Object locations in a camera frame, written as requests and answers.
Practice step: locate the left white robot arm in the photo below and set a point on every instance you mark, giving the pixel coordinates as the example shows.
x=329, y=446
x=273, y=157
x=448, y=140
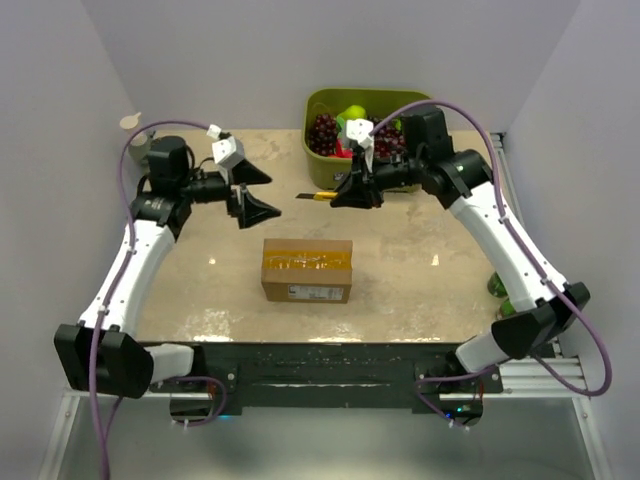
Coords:
x=99, y=353

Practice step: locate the dark red grape bunch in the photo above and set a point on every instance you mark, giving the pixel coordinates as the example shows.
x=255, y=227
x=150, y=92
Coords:
x=322, y=135

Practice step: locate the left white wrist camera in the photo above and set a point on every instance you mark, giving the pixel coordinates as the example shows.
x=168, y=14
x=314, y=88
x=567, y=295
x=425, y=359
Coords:
x=227, y=150

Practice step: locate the yellow utility knife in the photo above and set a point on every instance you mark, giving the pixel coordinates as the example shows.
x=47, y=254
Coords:
x=317, y=196

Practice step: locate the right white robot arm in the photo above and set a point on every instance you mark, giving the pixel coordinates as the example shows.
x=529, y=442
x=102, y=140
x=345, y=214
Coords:
x=462, y=181

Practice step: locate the grey pump soap bottle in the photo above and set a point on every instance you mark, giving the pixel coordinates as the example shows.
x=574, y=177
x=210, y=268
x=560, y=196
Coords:
x=140, y=143

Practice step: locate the green pear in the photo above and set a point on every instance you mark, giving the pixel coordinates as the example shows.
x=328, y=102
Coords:
x=354, y=112

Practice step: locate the green plastic tub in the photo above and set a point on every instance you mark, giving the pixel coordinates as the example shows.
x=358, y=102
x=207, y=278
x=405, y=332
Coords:
x=325, y=169

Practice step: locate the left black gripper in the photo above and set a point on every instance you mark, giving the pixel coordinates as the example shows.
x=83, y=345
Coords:
x=252, y=209

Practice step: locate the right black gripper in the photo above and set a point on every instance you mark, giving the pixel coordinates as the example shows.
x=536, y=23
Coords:
x=360, y=189

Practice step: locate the aluminium frame rail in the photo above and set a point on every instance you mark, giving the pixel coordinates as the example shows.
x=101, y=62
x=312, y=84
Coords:
x=544, y=373

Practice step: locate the green glass bottle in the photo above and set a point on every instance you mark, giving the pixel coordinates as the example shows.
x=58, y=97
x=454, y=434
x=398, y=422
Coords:
x=496, y=287
x=505, y=310

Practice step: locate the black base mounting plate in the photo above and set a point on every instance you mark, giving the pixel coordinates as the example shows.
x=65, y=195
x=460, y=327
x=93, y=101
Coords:
x=418, y=377

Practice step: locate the brown cardboard express box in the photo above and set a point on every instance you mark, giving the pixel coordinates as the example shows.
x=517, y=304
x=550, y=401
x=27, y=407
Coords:
x=307, y=270

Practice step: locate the pink dragon fruit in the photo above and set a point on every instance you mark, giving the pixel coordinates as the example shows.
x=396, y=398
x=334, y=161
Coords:
x=340, y=150

